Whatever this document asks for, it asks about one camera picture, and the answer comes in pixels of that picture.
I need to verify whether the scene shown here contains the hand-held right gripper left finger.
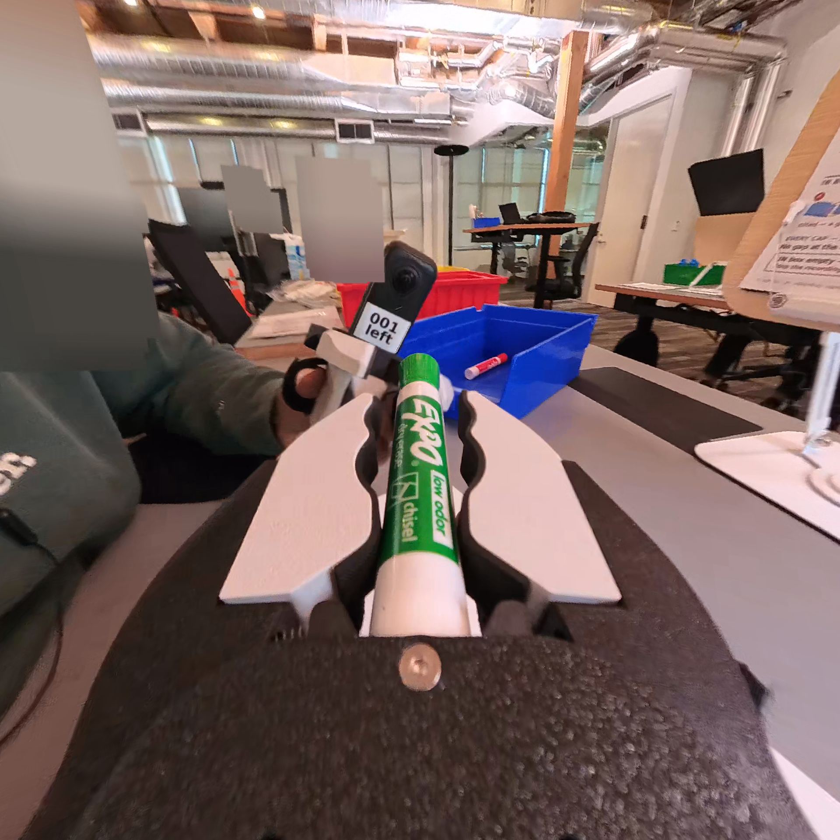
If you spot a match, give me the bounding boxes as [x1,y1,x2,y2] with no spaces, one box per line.
[221,393,384,624]

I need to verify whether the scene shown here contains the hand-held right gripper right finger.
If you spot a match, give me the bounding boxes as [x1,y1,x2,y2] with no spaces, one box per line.
[453,390,622,626]

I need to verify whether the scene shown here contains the red dry-erase marker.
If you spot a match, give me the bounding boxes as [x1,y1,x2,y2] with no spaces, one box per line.
[462,351,511,382]

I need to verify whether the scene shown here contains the blue plastic bin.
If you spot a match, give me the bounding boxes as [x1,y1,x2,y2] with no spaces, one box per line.
[397,304,599,422]

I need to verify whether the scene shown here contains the green dry-erase marker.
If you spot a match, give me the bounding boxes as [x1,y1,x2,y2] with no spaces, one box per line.
[369,389,472,639]

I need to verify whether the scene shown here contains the person's left forearm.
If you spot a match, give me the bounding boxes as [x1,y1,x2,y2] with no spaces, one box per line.
[90,310,292,460]

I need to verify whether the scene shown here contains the person's left hand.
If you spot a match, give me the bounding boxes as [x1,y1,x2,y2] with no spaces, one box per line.
[272,360,330,450]

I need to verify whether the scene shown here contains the red plastic bin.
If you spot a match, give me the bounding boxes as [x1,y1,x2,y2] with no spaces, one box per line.
[336,269,510,332]

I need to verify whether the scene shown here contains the black floor lamp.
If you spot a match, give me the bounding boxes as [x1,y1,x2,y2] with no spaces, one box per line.
[432,142,471,271]

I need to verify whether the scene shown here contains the wooden office table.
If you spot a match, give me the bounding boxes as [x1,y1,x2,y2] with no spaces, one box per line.
[594,280,791,371]
[462,221,588,279]

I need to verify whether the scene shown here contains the black office chair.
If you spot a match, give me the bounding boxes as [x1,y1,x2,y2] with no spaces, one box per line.
[531,221,602,311]

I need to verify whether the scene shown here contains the black desk monitor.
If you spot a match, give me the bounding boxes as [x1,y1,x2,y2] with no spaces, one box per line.
[146,218,254,346]

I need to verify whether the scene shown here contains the wooden pillar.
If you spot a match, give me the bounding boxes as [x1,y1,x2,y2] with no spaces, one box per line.
[544,28,590,227]

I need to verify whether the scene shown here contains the green storage box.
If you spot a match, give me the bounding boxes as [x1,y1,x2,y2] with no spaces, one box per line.
[662,259,727,288]

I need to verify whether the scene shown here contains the silver ceiling duct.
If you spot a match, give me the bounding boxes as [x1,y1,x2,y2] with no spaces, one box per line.
[87,0,788,145]

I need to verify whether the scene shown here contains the black wall-mounted monitor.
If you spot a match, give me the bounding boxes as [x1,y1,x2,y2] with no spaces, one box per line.
[687,147,767,219]

